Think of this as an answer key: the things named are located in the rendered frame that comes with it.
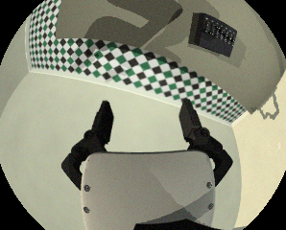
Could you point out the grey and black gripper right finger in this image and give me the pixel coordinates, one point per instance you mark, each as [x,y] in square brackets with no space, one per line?
[199,138]

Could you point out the black lighting desk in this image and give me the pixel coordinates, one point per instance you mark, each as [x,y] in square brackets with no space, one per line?
[213,33]

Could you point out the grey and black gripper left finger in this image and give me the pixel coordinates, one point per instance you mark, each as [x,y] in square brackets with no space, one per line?
[94,140]

